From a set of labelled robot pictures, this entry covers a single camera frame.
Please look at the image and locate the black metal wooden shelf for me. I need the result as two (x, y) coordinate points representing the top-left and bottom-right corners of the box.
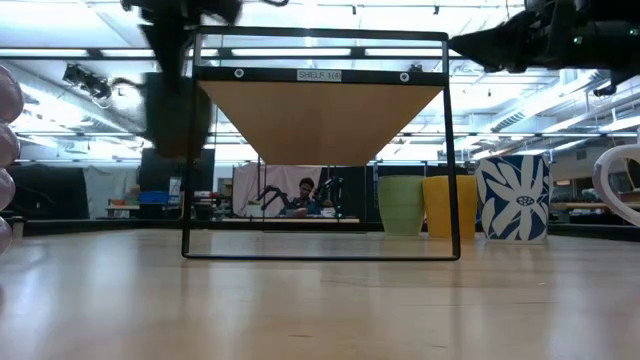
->
(180, 25), (462, 262)

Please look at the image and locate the purple ribbed mug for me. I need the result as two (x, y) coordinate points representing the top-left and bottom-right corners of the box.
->
(0, 64), (25, 256)

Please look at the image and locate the wooden background table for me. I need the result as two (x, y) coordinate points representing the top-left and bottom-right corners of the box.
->
(222, 215), (361, 225)

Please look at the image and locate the black partition panel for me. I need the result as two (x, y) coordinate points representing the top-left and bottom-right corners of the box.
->
(344, 164), (381, 222)
(9, 164), (91, 221)
(138, 147), (216, 221)

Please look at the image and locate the blue white floral mug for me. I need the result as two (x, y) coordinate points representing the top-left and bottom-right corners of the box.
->
(474, 153), (551, 245)

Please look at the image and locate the black ceiling fixture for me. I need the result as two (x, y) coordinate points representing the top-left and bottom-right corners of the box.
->
(62, 63), (114, 101)

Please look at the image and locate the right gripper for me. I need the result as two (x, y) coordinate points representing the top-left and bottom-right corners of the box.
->
(448, 0), (609, 74)

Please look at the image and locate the yellow mug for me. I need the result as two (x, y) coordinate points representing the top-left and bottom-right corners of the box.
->
(422, 174), (479, 240)

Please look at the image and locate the white curtain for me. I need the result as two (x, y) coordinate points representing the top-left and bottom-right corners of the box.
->
(232, 163), (324, 219)

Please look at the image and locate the purple mug white handle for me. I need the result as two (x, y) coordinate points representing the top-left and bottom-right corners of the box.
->
(592, 143), (640, 229)

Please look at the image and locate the black aluminium table frame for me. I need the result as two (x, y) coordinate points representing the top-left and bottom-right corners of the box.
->
(19, 217), (640, 244)

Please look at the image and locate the white cloth cover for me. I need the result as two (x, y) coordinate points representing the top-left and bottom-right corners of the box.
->
(82, 164), (141, 219)

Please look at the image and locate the white shelf label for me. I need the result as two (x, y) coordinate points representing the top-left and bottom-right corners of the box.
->
(296, 69), (343, 83)

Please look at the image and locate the green mug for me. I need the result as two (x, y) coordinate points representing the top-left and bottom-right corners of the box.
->
(377, 174), (426, 237)

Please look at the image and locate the blue storage bin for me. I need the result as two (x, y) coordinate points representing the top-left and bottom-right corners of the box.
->
(138, 190), (170, 205)

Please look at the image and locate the person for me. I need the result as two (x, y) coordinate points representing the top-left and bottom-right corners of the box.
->
(279, 177), (324, 219)

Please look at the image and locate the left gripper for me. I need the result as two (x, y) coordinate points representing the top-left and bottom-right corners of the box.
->
(119, 0), (244, 77)

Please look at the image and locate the dark speckled brown mug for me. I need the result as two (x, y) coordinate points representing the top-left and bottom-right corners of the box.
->
(110, 72), (215, 162)

